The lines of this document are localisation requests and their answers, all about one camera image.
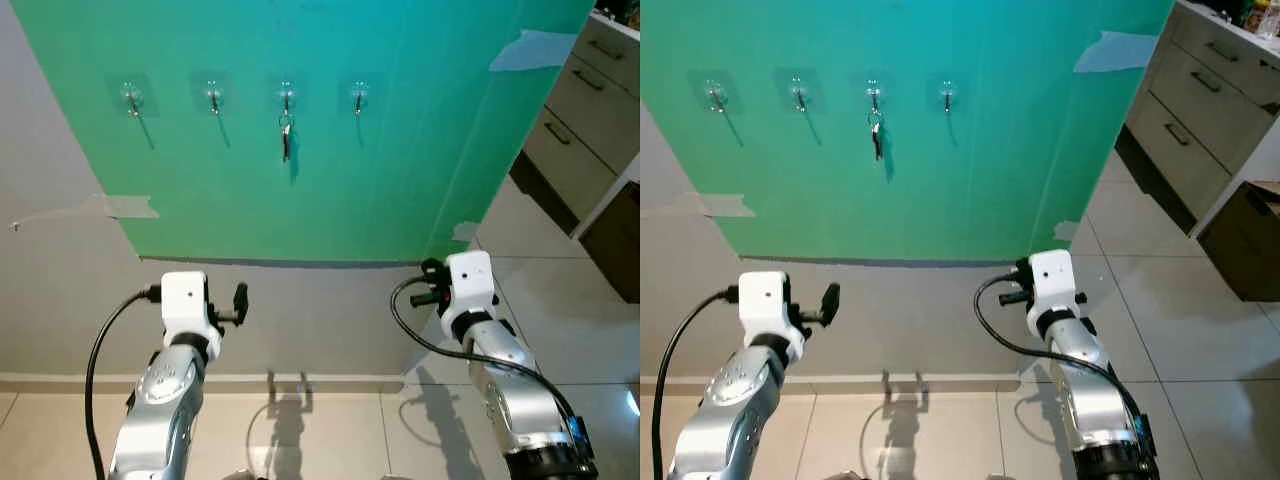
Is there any grey drawer cabinet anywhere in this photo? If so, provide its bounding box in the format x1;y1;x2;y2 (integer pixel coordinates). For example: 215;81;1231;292
508;8;641;241
1113;0;1280;239

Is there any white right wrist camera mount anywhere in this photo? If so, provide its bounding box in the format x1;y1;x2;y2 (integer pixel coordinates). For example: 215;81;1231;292
1025;248;1089;336
440;250;501;341

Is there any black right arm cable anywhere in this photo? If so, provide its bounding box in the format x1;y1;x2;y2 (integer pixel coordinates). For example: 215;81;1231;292
390;277;581;431
973;273;1151;431

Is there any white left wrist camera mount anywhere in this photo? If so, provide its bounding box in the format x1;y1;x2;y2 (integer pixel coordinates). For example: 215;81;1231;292
160;270;223;351
738;270;806;363

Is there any clear adhesive wall hook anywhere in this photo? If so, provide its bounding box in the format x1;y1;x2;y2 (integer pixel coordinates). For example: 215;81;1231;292
852;68;899;116
266;72;309;119
775;68;823;114
338;73;383;119
192;72;237;119
688;70;739;116
108;74;157;121
926;72;969;116

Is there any dark brown box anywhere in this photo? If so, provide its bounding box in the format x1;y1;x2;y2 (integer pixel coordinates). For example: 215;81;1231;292
578;183;641;304
1197;180;1280;303

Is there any green sheet on wall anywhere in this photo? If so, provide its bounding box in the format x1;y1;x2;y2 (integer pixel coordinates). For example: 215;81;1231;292
640;0;1176;266
10;0;597;267

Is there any wide pale tape patch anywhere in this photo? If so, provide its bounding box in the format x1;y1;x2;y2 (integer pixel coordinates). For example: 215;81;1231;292
1073;30;1161;74
488;28;581;74

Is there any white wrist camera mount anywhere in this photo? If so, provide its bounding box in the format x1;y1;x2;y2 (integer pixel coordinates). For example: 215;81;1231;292
1025;248;1089;336
160;270;223;351
440;250;501;341
738;270;806;363

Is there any long grey tape strip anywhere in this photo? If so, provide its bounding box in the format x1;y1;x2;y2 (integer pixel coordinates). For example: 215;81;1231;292
640;190;758;221
10;193;161;231

